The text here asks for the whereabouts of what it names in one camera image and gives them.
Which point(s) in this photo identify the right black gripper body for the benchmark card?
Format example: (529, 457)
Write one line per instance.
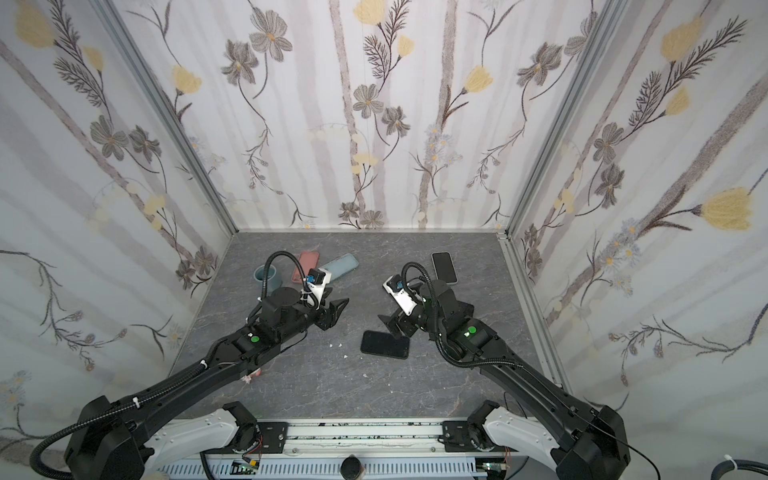
(405, 322)

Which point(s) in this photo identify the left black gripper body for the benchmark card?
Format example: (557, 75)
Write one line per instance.
(322, 318)

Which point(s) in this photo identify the black phone blue edge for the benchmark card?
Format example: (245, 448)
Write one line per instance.
(384, 344)

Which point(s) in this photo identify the light blue case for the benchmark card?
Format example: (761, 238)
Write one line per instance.
(339, 267)
(444, 267)

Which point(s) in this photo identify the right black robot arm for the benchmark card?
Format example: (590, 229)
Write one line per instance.
(556, 429)

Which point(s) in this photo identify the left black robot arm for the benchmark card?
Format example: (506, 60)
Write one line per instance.
(110, 439)

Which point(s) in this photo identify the pink phone case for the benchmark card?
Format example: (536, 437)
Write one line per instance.
(307, 260)

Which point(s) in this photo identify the teal ceramic cup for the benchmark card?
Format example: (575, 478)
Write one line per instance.
(268, 277)

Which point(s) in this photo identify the small pink figurine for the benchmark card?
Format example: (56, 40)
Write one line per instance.
(250, 377)

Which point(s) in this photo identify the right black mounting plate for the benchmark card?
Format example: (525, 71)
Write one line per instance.
(463, 436)

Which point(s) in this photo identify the black mounting plate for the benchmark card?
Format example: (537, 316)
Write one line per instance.
(463, 436)
(272, 439)

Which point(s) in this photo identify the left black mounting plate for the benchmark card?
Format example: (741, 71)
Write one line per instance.
(272, 439)

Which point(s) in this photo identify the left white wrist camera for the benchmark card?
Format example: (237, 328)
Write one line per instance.
(316, 282)

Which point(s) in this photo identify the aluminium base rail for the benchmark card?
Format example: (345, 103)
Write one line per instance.
(388, 449)

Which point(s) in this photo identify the black knob on rail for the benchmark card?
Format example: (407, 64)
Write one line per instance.
(351, 468)

